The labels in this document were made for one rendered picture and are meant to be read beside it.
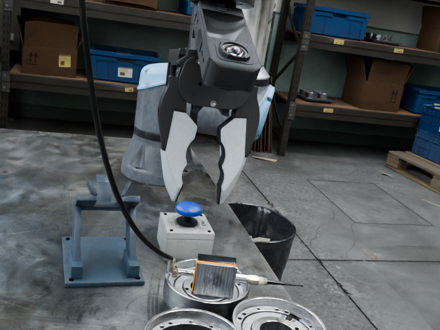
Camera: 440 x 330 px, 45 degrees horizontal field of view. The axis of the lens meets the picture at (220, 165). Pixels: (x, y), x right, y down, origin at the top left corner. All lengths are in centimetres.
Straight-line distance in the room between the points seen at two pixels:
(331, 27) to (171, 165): 398
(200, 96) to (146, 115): 53
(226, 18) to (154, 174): 59
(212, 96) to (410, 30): 495
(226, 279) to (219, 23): 31
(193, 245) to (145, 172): 31
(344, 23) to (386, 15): 84
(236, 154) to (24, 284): 32
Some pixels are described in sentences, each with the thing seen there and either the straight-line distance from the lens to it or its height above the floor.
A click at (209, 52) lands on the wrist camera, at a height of 113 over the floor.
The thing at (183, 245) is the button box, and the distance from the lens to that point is 77.
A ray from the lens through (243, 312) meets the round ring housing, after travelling 64.
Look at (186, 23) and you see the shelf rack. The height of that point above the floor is 95.
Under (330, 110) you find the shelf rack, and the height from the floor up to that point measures 43.
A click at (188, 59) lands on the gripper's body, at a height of 111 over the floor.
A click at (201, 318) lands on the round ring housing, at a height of 83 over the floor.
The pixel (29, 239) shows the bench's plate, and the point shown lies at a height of 80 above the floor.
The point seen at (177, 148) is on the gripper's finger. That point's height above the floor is 102.
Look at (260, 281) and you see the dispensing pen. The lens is 66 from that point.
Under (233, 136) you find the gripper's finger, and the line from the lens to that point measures 53.
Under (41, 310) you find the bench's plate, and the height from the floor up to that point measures 80.
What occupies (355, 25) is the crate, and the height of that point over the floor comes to 111.
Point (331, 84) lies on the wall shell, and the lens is 510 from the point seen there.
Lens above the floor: 117
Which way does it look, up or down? 17 degrees down
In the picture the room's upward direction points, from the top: 9 degrees clockwise
